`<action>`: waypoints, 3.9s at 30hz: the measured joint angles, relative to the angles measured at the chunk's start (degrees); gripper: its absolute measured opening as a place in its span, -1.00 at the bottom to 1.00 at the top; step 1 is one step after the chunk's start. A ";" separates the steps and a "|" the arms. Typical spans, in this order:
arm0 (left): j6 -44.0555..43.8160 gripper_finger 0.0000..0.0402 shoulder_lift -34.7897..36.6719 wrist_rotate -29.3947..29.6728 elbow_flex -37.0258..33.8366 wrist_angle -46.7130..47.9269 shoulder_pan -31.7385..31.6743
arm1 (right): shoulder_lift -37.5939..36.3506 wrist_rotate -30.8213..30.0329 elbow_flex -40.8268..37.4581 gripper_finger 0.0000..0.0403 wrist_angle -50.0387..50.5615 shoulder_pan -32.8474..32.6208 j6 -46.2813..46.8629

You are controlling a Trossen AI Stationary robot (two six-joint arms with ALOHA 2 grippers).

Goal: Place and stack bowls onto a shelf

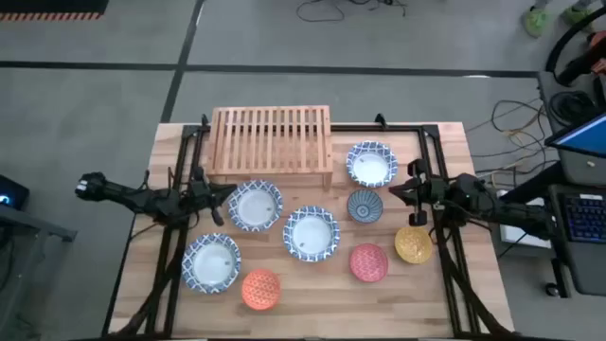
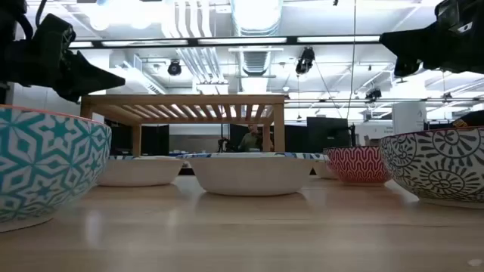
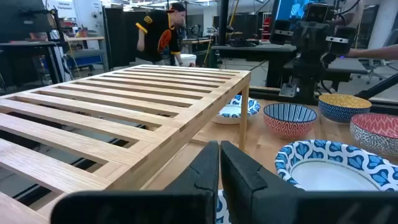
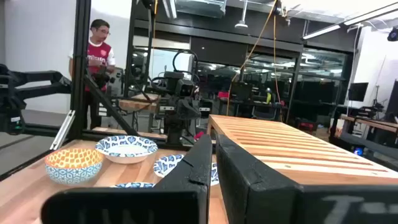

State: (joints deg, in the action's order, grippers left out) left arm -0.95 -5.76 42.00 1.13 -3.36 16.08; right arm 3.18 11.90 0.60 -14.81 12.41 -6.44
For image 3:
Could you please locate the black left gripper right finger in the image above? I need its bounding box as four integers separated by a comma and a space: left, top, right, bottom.
220, 141, 398, 224

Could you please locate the beige plate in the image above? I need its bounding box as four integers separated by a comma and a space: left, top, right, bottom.
216, 189, 233, 224

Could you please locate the blue-lit computer monitor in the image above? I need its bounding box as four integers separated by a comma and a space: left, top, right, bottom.
275, 0, 312, 21

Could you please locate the red wave bowl striped inside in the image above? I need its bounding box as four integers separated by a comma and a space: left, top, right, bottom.
263, 103, 318, 140

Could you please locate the person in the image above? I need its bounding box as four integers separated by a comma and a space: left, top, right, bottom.
135, 2, 187, 67

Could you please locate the wooden workbench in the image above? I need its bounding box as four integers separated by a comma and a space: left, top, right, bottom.
65, 35, 110, 73

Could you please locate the blue white patterned paper bowl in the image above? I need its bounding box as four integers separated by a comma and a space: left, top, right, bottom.
213, 95, 262, 126
274, 139, 398, 192

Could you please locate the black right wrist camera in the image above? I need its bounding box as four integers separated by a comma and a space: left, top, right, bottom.
304, 2, 330, 24

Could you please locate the person's forearm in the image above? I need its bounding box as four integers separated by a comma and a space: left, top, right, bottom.
345, 44, 398, 62

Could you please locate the black metal table frame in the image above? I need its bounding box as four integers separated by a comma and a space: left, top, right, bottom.
248, 73, 398, 114

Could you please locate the white bucket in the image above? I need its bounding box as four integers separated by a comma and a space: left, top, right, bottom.
180, 54, 197, 67

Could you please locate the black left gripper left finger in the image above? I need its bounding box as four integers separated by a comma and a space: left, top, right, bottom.
50, 140, 220, 224

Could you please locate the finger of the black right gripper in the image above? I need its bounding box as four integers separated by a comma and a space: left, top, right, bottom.
310, 23, 330, 55
294, 23, 312, 54

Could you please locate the black desk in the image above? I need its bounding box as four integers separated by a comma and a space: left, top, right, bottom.
0, 40, 65, 93
211, 43, 298, 90

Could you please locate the black pillar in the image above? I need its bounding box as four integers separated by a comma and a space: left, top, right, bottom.
217, 0, 229, 46

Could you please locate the black partition wall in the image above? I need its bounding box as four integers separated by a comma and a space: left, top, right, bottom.
104, 7, 147, 68

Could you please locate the red inside black-white patterned bowl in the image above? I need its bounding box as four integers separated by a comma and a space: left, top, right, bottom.
349, 113, 398, 159

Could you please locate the grey desk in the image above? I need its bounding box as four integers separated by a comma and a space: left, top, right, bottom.
284, 57, 369, 82

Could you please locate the yellow inside blue patterned bowl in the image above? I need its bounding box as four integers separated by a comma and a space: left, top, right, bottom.
318, 93, 373, 124

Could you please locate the slatted bamboo shelf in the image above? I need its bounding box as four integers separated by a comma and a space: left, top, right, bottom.
0, 64, 252, 224

